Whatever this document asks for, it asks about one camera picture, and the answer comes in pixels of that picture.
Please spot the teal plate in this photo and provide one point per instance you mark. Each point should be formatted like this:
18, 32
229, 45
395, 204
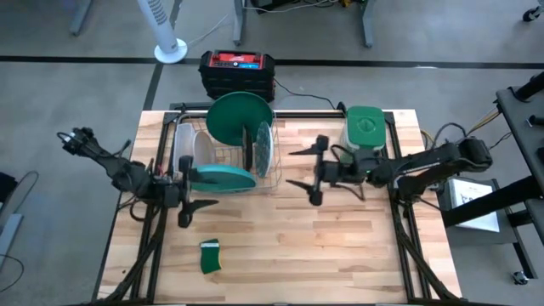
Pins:
229, 178

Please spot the translucent white utensil cup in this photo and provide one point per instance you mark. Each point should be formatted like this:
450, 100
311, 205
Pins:
183, 149

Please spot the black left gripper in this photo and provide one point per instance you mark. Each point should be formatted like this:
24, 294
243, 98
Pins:
183, 195

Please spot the grey metal stand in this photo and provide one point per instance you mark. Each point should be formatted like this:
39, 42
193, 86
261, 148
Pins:
19, 200

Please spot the white tower fan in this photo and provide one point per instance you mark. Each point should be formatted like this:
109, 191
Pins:
170, 53

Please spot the black cart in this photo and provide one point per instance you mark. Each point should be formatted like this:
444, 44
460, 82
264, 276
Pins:
523, 127

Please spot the caster wheel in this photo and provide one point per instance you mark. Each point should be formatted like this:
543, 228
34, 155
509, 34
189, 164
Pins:
520, 278
531, 15

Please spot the black aluminium table frame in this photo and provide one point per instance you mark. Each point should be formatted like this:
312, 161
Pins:
155, 263

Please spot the white box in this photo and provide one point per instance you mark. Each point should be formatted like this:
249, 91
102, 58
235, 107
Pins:
472, 204

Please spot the green sponge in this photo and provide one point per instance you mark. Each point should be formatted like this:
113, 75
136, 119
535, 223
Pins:
210, 259

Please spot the dark green plate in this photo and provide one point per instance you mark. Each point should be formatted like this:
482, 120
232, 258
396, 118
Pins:
238, 119

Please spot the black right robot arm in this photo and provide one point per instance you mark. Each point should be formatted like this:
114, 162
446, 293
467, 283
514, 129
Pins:
425, 163

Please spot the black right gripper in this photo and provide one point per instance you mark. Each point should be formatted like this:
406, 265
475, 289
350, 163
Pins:
340, 173

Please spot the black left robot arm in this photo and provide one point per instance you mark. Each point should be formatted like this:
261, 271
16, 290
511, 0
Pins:
123, 172

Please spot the green Cascade detergent tub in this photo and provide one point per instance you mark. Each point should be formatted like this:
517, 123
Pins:
365, 127

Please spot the grey desk leg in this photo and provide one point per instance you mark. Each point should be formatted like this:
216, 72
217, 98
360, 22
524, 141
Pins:
239, 21
81, 17
367, 23

